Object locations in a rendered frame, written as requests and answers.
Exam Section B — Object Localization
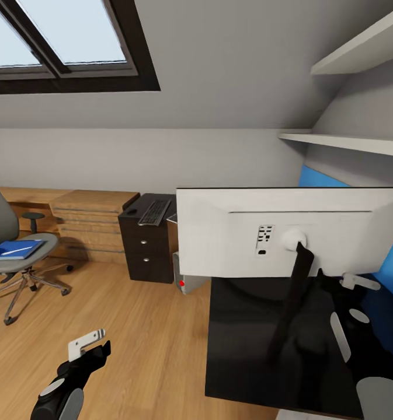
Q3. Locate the swivel chair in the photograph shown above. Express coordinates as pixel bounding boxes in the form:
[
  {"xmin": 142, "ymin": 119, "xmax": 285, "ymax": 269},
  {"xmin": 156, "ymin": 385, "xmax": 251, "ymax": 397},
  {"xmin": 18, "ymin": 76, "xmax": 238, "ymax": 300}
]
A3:
[{"xmin": 0, "ymin": 192, "xmax": 73, "ymax": 326}]

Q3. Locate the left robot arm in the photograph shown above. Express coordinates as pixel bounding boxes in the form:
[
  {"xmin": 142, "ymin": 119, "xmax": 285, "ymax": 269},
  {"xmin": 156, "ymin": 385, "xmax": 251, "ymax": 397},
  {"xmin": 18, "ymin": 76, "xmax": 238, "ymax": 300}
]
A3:
[{"xmin": 30, "ymin": 328, "xmax": 111, "ymax": 420}]

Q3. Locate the folder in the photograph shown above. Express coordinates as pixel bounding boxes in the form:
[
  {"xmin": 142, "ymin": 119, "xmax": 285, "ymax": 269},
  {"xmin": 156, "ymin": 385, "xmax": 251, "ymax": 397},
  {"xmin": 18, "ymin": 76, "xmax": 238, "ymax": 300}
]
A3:
[{"xmin": 0, "ymin": 240, "xmax": 43, "ymax": 261}]

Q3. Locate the keyboard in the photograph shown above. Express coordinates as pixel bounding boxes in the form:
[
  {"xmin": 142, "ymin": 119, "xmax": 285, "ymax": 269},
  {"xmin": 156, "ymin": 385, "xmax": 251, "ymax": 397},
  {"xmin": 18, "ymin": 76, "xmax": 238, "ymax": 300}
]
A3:
[{"xmin": 138, "ymin": 199, "xmax": 171, "ymax": 226}]

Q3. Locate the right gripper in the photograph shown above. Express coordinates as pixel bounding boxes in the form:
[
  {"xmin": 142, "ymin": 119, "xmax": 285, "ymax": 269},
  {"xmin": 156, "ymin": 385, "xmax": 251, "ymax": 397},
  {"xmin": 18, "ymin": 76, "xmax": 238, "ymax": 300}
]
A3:
[{"xmin": 316, "ymin": 268, "xmax": 367, "ymax": 304}]

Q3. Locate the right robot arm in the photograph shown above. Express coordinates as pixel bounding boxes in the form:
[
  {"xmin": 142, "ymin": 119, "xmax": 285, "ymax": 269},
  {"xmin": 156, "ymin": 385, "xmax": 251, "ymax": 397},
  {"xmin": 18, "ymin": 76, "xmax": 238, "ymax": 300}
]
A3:
[{"xmin": 316, "ymin": 268, "xmax": 393, "ymax": 420}]

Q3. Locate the monitor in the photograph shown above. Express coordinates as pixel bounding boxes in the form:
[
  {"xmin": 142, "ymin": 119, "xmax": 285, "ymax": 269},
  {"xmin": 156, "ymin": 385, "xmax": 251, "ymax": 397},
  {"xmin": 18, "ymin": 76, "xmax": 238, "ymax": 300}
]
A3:
[{"xmin": 176, "ymin": 186, "xmax": 393, "ymax": 323}]

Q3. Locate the notebook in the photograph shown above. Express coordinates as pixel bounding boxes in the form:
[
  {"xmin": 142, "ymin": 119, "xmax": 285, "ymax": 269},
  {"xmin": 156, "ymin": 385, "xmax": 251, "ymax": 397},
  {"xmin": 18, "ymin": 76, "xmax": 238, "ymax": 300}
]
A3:
[{"xmin": 168, "ymin": 214, "xmax": 178, "ymax": 223}]

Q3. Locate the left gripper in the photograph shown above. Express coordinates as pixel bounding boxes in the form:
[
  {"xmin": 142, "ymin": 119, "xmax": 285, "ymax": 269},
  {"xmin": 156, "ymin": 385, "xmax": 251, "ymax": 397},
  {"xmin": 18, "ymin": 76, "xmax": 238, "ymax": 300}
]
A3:
[{"xmin": 57, "ymin": 340, "xmax": 111, "ymax": 381}]

